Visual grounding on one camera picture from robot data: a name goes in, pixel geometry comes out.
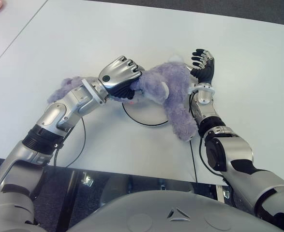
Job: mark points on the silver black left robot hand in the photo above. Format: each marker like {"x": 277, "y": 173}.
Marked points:
{"x": 117, "y": 73}

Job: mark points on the purple plush bunny doll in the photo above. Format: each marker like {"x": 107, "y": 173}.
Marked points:
{"x": 170, "y": 84}

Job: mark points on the grey robot torso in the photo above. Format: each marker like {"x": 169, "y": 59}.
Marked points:
{"x": 175, "y": 217}

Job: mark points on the white plate with black rim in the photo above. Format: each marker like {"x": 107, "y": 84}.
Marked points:
{"x": 146, "y": 116}

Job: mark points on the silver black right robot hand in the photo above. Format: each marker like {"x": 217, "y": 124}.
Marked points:
{"x": 207, "y": 71}

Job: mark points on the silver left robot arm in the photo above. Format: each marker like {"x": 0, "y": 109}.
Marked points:
{"x": 57, "y": 118}

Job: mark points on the metal table bracket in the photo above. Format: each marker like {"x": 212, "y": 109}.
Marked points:
{"x": 225, "y": 193}
{"x": 87, "y": 178}

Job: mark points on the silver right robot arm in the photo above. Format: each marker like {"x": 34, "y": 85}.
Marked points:
{"x": 236, "y": 149}

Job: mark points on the black table leg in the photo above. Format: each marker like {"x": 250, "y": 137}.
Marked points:
{"x": 69, "y": 200}

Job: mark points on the grey robot leg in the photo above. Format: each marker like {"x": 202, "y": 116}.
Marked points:
{"x": 117, "y": 188}

